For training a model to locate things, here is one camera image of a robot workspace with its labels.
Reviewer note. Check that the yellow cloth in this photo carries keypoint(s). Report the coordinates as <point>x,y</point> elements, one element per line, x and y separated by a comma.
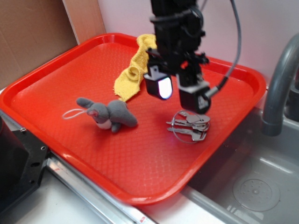
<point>128,82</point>

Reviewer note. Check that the red plastic tray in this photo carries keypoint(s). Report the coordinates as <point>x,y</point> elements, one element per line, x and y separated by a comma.
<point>141,165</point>

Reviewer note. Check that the grey faucet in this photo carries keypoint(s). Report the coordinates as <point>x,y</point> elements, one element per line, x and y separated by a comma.
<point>282,98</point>

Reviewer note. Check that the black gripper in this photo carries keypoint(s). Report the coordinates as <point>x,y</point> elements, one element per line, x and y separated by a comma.
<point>178,26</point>

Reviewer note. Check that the grey plush rabbit toy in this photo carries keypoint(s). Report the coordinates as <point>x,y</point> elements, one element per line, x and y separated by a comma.
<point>111,116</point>

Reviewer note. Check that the grey sink basin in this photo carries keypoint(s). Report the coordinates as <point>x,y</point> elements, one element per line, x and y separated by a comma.
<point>251,178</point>

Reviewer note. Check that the silver keys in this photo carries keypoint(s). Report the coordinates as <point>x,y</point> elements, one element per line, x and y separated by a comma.
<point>189,127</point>

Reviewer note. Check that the brown cardboard panel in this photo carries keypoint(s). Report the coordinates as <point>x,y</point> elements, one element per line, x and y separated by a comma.
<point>32,32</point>

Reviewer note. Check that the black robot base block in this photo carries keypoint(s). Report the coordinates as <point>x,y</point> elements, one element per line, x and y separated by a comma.
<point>22,160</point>

